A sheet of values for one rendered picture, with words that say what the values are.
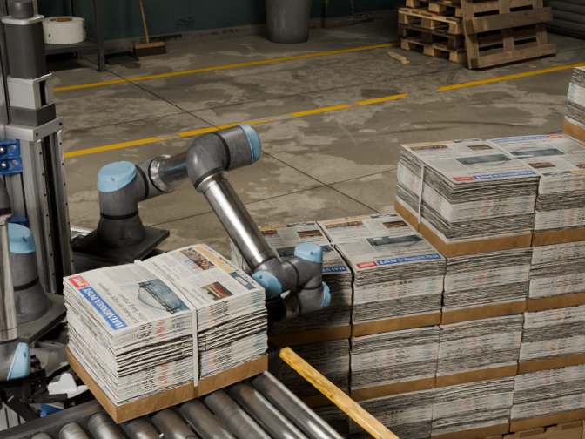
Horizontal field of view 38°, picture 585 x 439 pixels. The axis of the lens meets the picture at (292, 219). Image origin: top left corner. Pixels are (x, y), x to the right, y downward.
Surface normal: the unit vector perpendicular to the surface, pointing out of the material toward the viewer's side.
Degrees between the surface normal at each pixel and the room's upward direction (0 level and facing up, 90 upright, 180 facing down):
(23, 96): 90
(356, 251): 1
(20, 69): 90
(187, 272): 2
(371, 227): 1
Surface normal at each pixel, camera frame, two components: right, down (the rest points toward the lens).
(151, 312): 0.07, -0.93
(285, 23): -0.19, 0.40
